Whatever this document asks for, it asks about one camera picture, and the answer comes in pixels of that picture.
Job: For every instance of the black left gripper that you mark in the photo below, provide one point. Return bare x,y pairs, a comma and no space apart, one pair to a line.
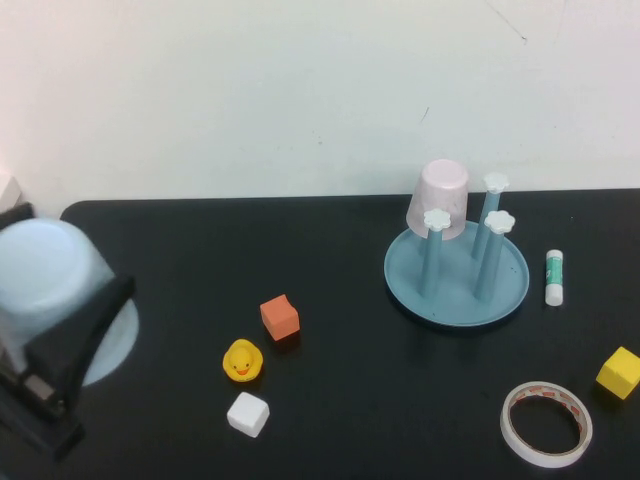
30,420

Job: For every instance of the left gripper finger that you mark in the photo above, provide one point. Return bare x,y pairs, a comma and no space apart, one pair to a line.
15,216

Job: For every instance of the light blue plastic cup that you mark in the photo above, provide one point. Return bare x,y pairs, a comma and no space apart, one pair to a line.
45,270

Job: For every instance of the blue cup stand with pegs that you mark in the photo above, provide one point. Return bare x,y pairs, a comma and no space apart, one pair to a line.
450,300

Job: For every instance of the pink plastic cup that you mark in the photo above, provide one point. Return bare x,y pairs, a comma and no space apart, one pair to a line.
442,190

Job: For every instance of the white side furniture panel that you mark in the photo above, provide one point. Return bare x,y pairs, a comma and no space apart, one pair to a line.
7,192

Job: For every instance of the yellow rubber duck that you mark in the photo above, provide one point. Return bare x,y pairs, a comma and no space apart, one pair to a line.
242,362

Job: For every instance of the white foam cube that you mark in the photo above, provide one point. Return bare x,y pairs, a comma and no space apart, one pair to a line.
248,415

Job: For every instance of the orange foam cube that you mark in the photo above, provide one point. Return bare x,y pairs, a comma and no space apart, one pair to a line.
280,320

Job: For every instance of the white green glue stick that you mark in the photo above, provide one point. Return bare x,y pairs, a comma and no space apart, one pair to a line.
554,280

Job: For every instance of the white double-sided tape roll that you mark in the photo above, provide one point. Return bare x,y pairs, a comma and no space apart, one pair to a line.
547,461

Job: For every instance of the yellow foam cube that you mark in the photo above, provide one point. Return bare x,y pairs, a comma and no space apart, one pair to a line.
620,372

